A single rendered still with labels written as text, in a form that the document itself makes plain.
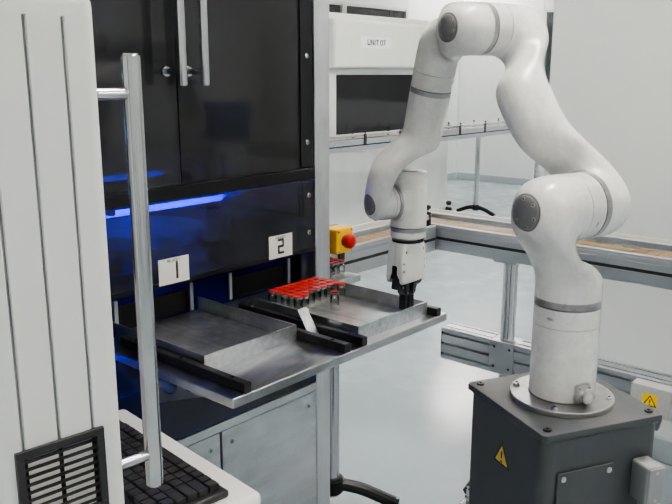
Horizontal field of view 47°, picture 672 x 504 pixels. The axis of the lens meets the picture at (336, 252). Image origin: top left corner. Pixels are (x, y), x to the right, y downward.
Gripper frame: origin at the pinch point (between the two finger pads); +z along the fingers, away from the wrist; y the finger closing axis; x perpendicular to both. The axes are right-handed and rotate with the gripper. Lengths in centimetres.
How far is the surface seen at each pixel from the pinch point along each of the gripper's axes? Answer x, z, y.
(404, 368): -113, 94, -156
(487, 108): -448, -2, -796
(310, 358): 0.9, 4.3, 34.5
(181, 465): 10, 9, 75
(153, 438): 20, -4, 87
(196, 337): -27, 4, 42
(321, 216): -35.5, -15.0, -8.8
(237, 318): -28.5, 3.6, 28.4
